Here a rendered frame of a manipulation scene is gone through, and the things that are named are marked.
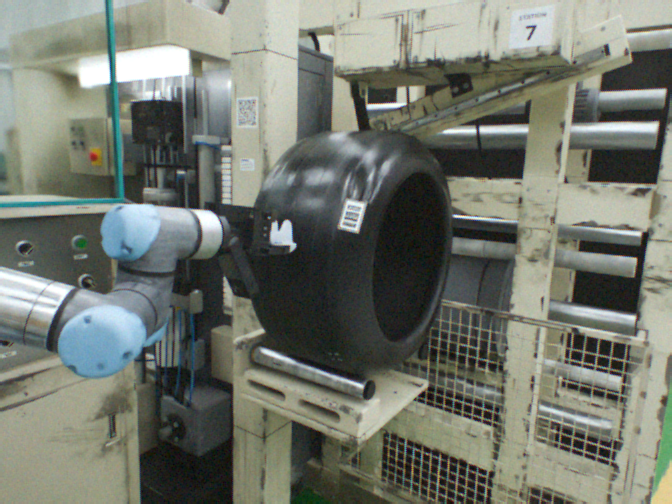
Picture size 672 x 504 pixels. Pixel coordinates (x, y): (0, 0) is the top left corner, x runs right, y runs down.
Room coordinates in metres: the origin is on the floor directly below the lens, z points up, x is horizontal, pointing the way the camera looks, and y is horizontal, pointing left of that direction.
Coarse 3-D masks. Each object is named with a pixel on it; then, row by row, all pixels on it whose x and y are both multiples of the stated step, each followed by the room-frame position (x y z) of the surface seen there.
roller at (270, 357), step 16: (256, 352) 1.14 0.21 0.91; (272, 352) 1.13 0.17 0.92; (288, 368) 1.08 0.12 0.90; (304, 368) 1.06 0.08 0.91; (320, 368) 1.04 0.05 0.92; (320, 384) 1.04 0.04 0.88; (336, 384) 1.00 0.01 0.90; (352, 384) 0.98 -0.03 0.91; (368, 384) 0.97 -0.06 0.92; (368, 400) 0.97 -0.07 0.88
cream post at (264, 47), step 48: (240, 0) 1.28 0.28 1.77; (288, 0) 1.30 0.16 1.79; (240, 48) 1.28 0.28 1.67; (288, 48) 1.30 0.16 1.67; (240, 96) 1.28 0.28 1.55; (288, 96) 1.30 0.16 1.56; (240, 144) 1.28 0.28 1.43; (288, 144) 1.30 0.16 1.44; (240, 192) 1.28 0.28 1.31; (240, 384) 1.28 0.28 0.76; (240, 432) 1.28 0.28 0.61; (288, 432) 1.32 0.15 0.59; (240, 480) 1.28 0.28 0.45; (288, 480) 1.32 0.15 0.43
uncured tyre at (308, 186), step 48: (336, 144) 1.04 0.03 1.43; (384, 144) 1.01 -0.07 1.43; (288, 192) 0.97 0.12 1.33; (336, 192) 0.92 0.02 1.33; (384, 192) 0.95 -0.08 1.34; (432, 192) 1.31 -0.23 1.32; (336, 240) 0.88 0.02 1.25; (384, 240) 1.44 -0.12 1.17; (432, 240) 1.35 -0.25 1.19; (288, 288) 0.92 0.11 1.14; (336, 288) 0.88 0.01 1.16; (384, 288) 1.38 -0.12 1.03; (432, 288) 1.24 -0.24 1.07; (288, 336) 0.98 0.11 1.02; (336, 336) 0.90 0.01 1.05; (384, 336) 0.97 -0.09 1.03
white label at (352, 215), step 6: (348, 204) 0.90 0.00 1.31; (354, 204) 0.90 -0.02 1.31; (360, 204) 0.90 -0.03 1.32; (366, 204) 0.89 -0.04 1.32; (348, 210) 0.89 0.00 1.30; (354, 210) 0.89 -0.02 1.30; (360, 210) 0.89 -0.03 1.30; (342, 216) 0.89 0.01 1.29; (348, 216) 0.89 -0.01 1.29; (354, 216) 0.89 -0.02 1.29; (360, 216) 0.89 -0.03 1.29; (342, 222) 0.89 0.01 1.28; (348, 222) 0.88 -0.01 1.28; (354, 222) 0.88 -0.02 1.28; (360, 222) 0.88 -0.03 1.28; (342, 228) 0.88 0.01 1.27; (348, 228) 0.88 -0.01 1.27; (354, 228) 0.88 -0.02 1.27
